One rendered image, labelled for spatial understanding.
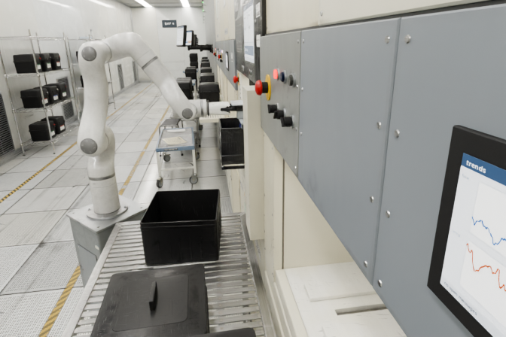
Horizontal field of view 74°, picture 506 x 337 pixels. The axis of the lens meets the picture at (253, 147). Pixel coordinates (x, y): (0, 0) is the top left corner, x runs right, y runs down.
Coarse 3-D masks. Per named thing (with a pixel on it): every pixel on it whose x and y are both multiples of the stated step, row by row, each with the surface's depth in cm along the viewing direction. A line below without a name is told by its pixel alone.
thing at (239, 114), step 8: (232, 104) 154; (240, 104) 154; (240, 112) 159; (224, 120) 171; (232, 120) 171; (240, 120) 155; (224, 128) 151; (232, 128) 151; (240, 128) 151; (224, 136) 152; (232, 136) 152; (240, 136) 153; (224, 144) 153; (232, 144) 154; (240, 144) 154; (224, 152) 154; (232, 152) 155; (240, 152) 155; (224, 160) 155; (232, 160) 156; (240, 160) 158; (224, 168) 162; (232, 168) 162
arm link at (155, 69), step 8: (152, 64) 144; (160, 64) 147; (152, 72) 146; (160, 72) 146; (168, 72) 148; (152, 80) 149; (160, 80) 147; (168, 80) 147; (160, 88) 148; (168, 88) 146; (176, 88) 145; (168, 96) 145; (176, 96) 144; (184, 96) 145; (176, 104) 144; (184, 104) 145; (192, 104) 151; (176, 112) 146; (184, 112) 145; (192, 112) 146
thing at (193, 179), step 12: (168, 132) 429; (180, 132) 429; (192, 132) 426; (168, 144) 377; (180, 144) 376; (192, 144) 376; (168, 156) 459; (168, 168) 375; (180, 168) 378; (192, 180) 383
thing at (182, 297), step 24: (192, 264) 108; (120, 288) 98; (144, 288) 98; (168, 288) 97; (192, 288) 97; (120, 312) 89; (144, 312) 89; (168, 312) 89; (192, 312) 89; (96, 336) 82; (120, 336) 82; (144, 336) 82; (168, 336) 82
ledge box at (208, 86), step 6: (204, 84) 411; (210, 84) 412; (216, 84) 412; (198, 90) 416; (204, 90) 412; (210, 90) 412; (216, 90) 413; (204, 96) 414; (210, 96) 415; (216, 96) 416
